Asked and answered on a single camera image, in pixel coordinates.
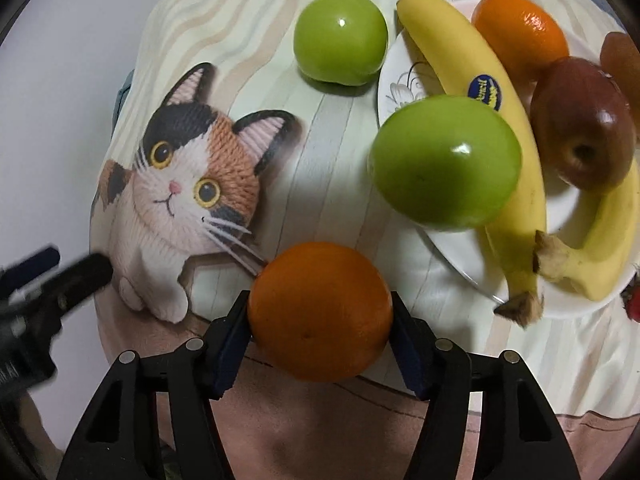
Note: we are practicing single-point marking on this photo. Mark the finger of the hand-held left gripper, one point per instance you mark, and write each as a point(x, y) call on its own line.
point(37, 261)
point(82, 272)

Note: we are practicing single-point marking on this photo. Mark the green apple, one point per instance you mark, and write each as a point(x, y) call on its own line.
point(445, 160)
point(340, 37)

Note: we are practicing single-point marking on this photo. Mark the red apple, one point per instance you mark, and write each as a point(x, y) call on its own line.
point(575, 110)
point(622, 55)

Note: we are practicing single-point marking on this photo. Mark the orange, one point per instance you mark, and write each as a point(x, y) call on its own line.
point(320, 310)
point(515, 30)

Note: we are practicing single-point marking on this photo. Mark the yellow banana with blue sticker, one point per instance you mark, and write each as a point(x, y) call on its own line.
point(450, 40)

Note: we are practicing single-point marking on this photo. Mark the cherry tomato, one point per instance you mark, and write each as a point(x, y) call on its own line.
point(634, 302)

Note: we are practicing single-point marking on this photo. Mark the white floral plate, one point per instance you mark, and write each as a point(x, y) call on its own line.
point(555, 207)

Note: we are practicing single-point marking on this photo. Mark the striped cat printed blanket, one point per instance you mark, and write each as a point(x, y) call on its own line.
point(325, 160)

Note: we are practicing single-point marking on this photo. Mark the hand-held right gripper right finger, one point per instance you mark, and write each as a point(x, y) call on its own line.
point(410, 355)

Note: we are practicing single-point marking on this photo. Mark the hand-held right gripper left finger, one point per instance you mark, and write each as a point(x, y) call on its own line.
point(230, 350)

